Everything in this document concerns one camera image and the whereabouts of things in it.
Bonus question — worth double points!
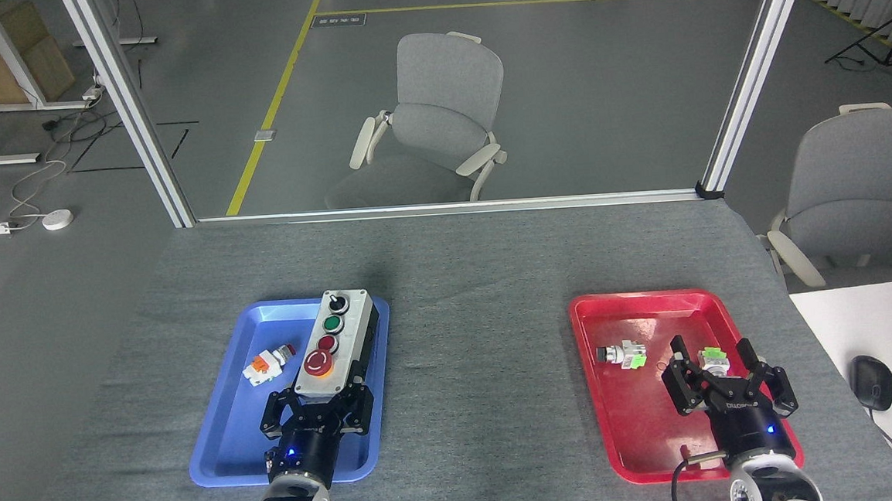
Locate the grey control box with buttons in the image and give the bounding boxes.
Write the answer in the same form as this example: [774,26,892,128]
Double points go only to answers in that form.
[286,288,384,404]

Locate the red plastic tray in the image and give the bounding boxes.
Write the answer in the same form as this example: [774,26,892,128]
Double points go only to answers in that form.
[568,282,805,489]

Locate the white side table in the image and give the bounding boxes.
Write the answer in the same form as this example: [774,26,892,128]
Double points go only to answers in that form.
[788,279,892,501]

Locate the blue plastic tray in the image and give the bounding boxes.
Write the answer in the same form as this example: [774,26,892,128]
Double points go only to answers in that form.
[179,294,401,492]

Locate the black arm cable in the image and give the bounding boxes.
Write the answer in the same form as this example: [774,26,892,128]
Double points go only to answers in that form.
[669,453,733,501]

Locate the green switch with black knob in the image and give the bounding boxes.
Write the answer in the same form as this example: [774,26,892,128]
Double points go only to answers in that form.
[596,339,649,373]

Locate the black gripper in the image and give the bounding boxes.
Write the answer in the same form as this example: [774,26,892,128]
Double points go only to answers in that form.
[257,379,380,489]
[659,329,802,466]

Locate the silver aluminium post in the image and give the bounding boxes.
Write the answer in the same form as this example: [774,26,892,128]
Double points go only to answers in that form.
[683,0,830,202]
[61,0,197,235]

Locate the silver aluminium rail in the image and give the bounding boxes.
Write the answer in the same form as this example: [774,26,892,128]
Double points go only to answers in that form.
[195,186,703,232]

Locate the dark floor sign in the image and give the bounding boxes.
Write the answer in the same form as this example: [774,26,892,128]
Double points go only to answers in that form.
[311,12,367,30]

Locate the orange switch with red button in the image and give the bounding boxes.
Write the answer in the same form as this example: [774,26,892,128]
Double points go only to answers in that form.
[240,343,298,387]

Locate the brown cardboard box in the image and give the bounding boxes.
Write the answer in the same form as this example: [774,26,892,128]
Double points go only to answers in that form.
[0,33,77,107]
[0,0,49,58]

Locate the black computer mouse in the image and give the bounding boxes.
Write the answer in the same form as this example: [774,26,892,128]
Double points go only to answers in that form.
[847,353,892,414]

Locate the green push button switch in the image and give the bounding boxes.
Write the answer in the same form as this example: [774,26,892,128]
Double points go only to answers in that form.
[696,346,731,379]

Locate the black floor cables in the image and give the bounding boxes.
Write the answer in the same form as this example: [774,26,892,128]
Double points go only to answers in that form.
[39,107,112,146]

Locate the white floor cable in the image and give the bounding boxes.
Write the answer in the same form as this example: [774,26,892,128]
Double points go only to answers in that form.
[5,156,73,227]

